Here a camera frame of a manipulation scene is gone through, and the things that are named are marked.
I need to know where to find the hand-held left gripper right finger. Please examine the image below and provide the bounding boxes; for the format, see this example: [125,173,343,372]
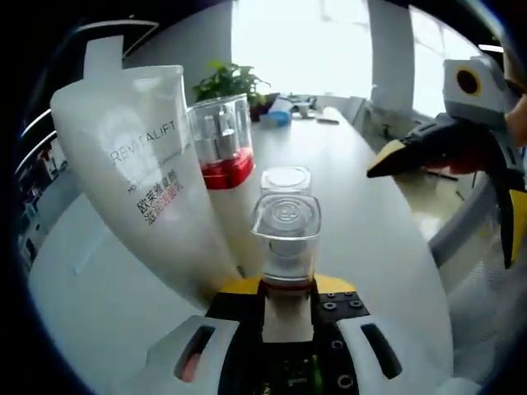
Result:
[310,275,449,395]

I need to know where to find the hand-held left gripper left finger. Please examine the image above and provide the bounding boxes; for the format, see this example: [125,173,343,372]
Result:
[146,277,267,395]

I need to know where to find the small white skincare bottle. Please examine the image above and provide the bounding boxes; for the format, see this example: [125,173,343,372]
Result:
[250,193,323,343]
[259,165,313,199]

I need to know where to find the large white skincare bottle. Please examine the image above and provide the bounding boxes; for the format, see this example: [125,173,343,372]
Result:
[187,92,265,281]

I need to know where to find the white skincare tube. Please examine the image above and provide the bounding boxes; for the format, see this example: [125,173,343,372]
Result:
[49,35,245,314]

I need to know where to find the person's right hand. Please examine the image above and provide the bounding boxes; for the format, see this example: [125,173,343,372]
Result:
[426,96,527,177]

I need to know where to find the blue tissue pack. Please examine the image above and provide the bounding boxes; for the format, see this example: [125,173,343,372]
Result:
[259,109,292,129]

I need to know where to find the green plant white pot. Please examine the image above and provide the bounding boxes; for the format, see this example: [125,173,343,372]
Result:
[192,60,273,123]

